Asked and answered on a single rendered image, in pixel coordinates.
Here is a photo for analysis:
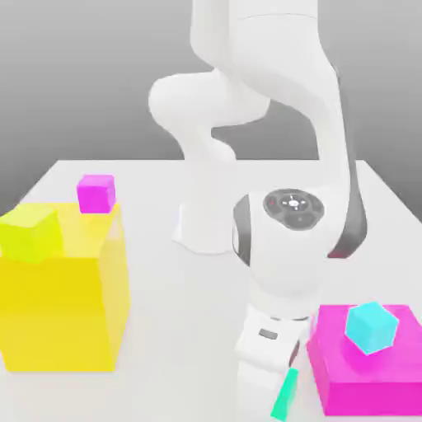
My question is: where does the large yellow box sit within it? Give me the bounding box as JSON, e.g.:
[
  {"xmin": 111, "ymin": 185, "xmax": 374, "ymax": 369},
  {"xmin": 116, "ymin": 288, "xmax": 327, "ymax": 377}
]
[{"xmin": 0, "ymin": 202, "xmax": 132, "ymax": 374}]

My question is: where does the small magenta cube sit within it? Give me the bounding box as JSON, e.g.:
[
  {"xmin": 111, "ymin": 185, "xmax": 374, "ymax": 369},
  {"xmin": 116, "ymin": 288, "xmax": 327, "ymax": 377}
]
[{"xmin": 76, "ymin": 174, "xmax": 117, "ymax": 215}]

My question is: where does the small yellow-green cube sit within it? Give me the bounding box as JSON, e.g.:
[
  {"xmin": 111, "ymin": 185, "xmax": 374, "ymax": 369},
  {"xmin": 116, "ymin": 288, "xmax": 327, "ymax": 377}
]
[{"xmin": 0, "ymin": 203, "xmax": 64, "ymax": 265}]

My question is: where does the large magenta box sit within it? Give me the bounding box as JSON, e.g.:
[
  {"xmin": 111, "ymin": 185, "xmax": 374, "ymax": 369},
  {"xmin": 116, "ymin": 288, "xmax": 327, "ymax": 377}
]
[{"xmin": 306, "ymin": 304, "xmax": 422, "ymax": 417}]

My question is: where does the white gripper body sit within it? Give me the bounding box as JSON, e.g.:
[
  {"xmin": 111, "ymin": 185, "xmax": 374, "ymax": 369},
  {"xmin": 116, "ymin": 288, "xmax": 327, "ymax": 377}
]
[{"xmin": 236, "ymin": 359, "xmax": 288, "ymax": 405}]

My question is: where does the small cyan cube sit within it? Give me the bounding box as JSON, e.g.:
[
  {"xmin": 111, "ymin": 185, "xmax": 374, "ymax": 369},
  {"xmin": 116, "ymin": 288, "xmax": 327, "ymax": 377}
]
[{"xmin": 345, "ymin": 301, "xmax": 401, "ymax": 357}]

